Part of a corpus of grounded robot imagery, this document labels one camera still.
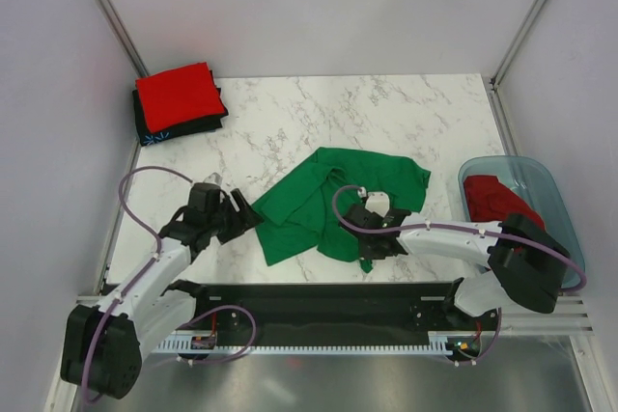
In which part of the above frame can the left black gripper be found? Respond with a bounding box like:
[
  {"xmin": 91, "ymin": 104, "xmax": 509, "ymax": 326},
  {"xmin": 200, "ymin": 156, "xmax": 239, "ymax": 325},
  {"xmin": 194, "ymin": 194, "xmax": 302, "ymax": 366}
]
[{"xmin": 207, "ymin": 188, "xmax": 264, "ymax": 244}]

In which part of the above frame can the green t shirt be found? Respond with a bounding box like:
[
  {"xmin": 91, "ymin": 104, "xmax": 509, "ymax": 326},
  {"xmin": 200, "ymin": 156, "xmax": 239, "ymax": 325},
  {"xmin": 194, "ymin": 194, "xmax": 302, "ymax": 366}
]
[{"xmin": 251, "ymin": 146, "xmax": 433, "ymax": 274}]

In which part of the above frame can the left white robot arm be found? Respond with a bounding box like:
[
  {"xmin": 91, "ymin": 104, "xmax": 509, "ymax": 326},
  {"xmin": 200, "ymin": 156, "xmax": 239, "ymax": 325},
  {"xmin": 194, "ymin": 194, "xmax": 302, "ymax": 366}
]
[{"xmin": 60, "ymin": 182, "xmax": 264, "ymax": 398}]

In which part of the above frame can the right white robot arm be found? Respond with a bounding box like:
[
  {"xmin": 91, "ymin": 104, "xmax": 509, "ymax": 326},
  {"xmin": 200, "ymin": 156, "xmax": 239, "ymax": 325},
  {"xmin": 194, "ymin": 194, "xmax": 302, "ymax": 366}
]
[{"xmin": 341, "ymin": 204, "xmax": 571, "ymax": 329}]

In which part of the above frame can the dark red t shirt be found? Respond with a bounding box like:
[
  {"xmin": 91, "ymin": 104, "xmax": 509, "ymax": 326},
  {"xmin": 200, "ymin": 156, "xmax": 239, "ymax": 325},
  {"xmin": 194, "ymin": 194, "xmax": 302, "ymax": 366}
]
[{"xmin": 463, "ymin": 175, "xmax": 546, "ymax": 234}]

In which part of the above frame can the folded black t shirt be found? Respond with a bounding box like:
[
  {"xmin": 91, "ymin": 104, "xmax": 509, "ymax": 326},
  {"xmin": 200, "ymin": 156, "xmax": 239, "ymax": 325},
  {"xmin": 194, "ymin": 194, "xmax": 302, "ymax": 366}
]
[{"xmin": 132, "ymin": 87, "xmax": 228, "ymax": 147}]

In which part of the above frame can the folded red t shirt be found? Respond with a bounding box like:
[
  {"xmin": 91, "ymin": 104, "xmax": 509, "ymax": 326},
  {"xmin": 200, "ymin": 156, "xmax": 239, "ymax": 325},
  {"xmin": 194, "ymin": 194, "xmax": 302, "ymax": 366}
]
[{"xmin": 135, "ymin": 62, "xmax": 227, "ymax": 133}]

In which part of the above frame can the blue plastic bin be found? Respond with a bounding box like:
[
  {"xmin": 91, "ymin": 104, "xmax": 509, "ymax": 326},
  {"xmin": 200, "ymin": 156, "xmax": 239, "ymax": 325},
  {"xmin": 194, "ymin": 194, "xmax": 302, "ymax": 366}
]
[{"xmin": 458, "ymin": 155, "xmax": 585, "ymax": 269}]

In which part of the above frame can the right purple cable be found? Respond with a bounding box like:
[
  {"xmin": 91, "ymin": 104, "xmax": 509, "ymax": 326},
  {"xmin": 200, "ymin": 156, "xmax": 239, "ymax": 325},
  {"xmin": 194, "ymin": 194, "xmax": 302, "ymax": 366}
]
[{"xmin": 332, "ymin": 184, "xmax": 589, "ymax": 368}]

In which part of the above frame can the purple cable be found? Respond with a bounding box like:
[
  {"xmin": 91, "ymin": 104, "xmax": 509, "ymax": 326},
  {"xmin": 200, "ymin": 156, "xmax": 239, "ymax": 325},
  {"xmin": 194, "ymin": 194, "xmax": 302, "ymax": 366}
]
[
  {"xmin": 79, "ymin": 166, "xmax": 257, "ymax": 406},
  {"xmin": 332, "ymin": 184, "xmax": 589, "ymax": 368}
]

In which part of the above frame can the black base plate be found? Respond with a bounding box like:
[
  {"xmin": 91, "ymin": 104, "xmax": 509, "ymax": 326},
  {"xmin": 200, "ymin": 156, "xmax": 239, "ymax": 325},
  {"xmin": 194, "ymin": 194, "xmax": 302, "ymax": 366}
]
[{"xmin": 177, "ymin": 281, "xmax": 497, "ymax": 346}]

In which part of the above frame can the aluminium frame rail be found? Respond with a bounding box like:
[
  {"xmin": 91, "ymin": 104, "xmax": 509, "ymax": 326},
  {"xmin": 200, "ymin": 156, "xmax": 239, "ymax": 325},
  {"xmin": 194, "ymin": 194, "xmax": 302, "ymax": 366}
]
[{"xmin": 66, "ymin": 293, "xmax": 594, "ymax": 335}]

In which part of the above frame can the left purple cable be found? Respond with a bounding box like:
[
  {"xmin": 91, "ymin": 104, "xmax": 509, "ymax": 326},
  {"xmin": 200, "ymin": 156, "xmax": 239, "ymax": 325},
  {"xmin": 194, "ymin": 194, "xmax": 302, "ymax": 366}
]
[{"xmin": 79, "ymin": 166, "xmax": 257, "ymax": 406}]

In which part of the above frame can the white slotted cable duct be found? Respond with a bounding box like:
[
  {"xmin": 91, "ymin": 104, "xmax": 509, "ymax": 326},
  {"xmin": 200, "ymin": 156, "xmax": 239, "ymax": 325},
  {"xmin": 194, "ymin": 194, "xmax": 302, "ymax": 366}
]
[{"xmin": 153, "ymin": 332, "xmax": 453, "ymax": 356}]

